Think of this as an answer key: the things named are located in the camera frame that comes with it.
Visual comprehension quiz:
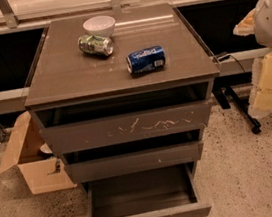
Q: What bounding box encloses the black wheeled stand leg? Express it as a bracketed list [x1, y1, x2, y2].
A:
[212, 86, 261, 135]

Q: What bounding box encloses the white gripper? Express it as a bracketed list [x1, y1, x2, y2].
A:
[233, 9, 272, 119]

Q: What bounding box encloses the grey bottom drawer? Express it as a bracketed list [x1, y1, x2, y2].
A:
[88, 164, 211, 217]

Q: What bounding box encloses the grey top drawer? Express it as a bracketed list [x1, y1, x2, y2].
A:
[33, 81, 212, 154]

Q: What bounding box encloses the black cable with plug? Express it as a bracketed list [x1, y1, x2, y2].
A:
[211, 48, 247, 77]

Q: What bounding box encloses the white item in box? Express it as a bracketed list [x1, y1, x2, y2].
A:
[40, 143, 52, 154]

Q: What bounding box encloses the open cardboard box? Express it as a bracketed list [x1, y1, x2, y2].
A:
[0, 112, 77, 195]

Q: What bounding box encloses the grey drawer cabinet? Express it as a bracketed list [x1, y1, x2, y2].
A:
[12, 0, 234, 196]

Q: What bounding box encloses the grey drawer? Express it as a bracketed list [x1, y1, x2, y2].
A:
[64, 129, 203, 183]
[88, 164, 211, 217]
[33, 81, 212, 154]

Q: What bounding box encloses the white bowl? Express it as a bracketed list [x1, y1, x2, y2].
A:
[83, 15, 116, 37]

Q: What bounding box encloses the blue pepsi can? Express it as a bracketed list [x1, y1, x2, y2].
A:
[126, 46, 166, 75]

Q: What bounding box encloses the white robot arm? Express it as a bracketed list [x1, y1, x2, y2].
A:
[233, 0, 272, 119]

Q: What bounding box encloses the grey middle drawer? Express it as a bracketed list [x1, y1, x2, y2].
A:
[64, 129, 203, 183]

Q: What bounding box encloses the green crushed soda can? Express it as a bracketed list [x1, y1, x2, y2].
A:
[77, 34, 114, 56]

